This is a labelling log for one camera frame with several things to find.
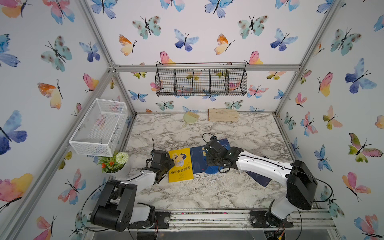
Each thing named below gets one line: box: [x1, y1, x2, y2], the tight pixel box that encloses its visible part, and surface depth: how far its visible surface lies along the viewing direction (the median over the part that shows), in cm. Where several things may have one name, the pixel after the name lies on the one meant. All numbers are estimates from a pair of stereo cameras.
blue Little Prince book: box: [218, 138, 231, 151], surface depth 103 cm
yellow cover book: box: [168, 147, 194, 183], surface depth 92 cm
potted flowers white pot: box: [97, 151, 131, 179], surface depth 80 cm
